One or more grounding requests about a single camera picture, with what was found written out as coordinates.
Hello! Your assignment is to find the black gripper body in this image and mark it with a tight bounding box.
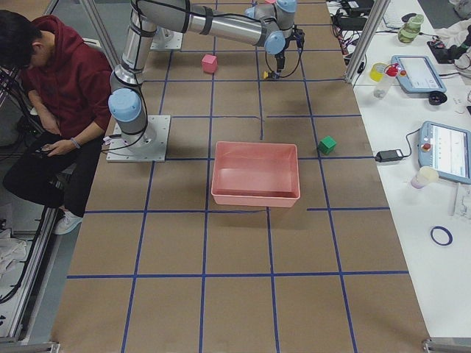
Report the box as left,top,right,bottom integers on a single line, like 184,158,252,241
275,54,286,71

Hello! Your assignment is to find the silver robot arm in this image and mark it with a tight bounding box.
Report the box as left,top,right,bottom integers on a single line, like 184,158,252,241
108,1,299,154

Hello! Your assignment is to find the person's hand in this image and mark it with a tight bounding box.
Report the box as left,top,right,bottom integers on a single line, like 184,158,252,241
42,140,76,157

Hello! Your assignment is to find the pink foam cube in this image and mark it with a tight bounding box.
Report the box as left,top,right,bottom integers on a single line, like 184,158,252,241
201,54,218,74

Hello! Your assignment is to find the yellow tape roll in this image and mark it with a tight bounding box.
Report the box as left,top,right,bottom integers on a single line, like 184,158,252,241
369,63,388,82

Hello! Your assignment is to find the green cube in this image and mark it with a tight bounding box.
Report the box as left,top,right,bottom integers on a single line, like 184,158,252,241
317,135,337,155

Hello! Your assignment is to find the pink plastic bin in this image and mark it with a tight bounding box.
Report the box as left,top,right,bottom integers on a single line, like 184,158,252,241
211,141,300,207

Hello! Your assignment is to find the green glass jar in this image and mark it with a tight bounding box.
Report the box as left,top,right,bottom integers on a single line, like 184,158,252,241
397,14,424,44

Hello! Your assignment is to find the blue teach pendant far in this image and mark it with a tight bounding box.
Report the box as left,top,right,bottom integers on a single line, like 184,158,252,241
391,55,447,93

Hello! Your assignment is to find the blue teach pendant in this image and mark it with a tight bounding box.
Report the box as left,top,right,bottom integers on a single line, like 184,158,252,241
417,121,470,185
391,55,447,93

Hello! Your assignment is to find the black power adapter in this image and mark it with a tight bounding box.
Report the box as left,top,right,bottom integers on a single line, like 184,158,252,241
375,149,404,163

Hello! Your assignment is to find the translucent plastic cup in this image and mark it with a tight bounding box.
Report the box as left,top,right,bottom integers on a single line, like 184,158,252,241
411,166,439,190

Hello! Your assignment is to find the blue teach pendant near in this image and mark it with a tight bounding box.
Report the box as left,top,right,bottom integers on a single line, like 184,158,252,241
417,121,470,185

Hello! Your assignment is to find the person in red hoodie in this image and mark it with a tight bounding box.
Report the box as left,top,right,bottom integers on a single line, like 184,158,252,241
1,10,111,235

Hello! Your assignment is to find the black game controller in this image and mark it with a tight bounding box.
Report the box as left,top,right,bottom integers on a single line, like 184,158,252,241
29,132,63,159

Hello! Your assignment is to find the aluminium frame post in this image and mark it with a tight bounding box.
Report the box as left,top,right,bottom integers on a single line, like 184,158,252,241
344,0,390,83

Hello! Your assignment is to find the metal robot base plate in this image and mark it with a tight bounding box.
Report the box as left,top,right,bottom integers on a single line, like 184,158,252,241
106,115,171,163

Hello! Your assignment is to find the blue tape ring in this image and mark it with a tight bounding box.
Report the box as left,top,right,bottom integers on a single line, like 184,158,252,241
430,226,453,247

